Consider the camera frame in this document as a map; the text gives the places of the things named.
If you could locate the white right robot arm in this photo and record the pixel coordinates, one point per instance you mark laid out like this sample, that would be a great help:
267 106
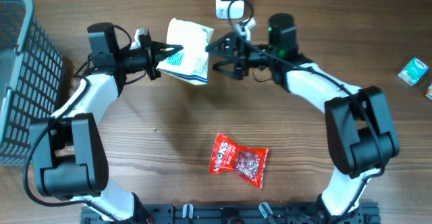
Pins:
361 135

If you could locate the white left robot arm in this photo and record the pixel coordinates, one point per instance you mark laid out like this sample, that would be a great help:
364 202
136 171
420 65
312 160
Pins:
67 164

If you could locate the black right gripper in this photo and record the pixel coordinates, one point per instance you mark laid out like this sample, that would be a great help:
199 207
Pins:
233 43

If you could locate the yellow cracker bag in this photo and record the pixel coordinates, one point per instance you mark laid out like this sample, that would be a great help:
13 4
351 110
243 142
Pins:
190 64

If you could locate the red snack bag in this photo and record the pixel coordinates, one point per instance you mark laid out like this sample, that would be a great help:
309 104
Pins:
246 162

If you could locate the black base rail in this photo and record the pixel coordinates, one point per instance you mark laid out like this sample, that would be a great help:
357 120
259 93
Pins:
294 212

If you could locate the grey plastic basket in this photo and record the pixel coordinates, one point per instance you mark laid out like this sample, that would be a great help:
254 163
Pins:
32 72

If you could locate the teal tissue pack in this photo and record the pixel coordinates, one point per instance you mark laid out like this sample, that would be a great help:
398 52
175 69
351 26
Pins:
413 71

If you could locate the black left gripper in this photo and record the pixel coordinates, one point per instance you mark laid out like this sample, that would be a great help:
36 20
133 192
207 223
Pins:
154 54

